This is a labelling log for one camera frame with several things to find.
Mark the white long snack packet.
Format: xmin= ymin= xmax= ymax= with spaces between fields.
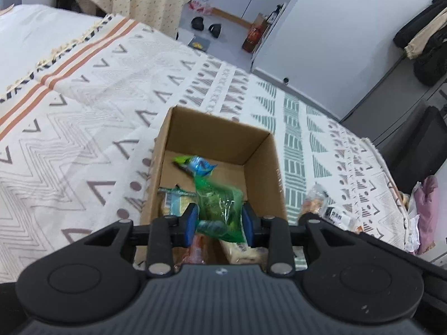
xmin=219 ymin=240 xmax=269 ymax=265

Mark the black hanging jacket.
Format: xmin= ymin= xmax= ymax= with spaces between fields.
xmin=393 ymin=0 xmax=447 ymax=86

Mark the mauve cloth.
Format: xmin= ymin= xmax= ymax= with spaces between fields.
xmin=412 ymin=174 xmax=439 ymax=255

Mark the orange snack packet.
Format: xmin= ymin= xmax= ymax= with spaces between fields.
xmin=173 ymin=234 xmax=212 ymax=266

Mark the white bed sheet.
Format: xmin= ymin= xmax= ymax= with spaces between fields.
xmin=0 ymin=3 xmax=113 ymax=102

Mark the white black-label snack packet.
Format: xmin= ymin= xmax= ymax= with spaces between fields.
xmin=323 ymin=205 xmax=357 ymax=231

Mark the clear biscuit packet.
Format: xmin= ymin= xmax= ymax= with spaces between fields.
xmin=157 ymin=186 xmax=197 ymax=217

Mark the pink bottle pack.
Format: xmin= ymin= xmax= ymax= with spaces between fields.
xmin=189 ymin=0 xmax=212 ymax=16

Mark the red oil bottle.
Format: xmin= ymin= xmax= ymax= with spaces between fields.
xmin=242 ymin=13 xmax=269 ymax=54

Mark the patterned blanket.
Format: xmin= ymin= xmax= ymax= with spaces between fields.
xmin=0 ymin=14 xmax=411 ymax=283

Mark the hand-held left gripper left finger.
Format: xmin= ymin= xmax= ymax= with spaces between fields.
xmin=79 ymin=202 xmax=199 ymax=277

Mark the white spray bottle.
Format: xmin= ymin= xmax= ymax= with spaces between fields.
xmin=267 ymin=4 xmax=285 ymax=25

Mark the cardboard box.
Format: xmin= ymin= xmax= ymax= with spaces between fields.
xmin=133 ymin=105 xmax=290 ymax=273

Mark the green blue snack packet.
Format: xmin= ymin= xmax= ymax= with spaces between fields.
xmin=172 ymin=155 xmax=217 ymax=178

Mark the black chair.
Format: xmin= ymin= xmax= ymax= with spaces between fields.
xmin=379 ymin=106 xmax=447 ymax=196

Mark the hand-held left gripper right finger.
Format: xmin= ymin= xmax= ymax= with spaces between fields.
xmin=242 ymin=202 xmax=360 ymax=277

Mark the grey book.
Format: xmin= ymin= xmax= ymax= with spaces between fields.
xmin=188 ymin=37 xmax=212 ymax=50

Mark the clear white snack packet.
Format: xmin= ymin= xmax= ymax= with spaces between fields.
xmin=299 ymin=183 xmax=329 ymax=224

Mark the beige hanging garment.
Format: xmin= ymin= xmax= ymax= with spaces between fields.
xmin=403 ymin=17 xmax=447 ymax=60

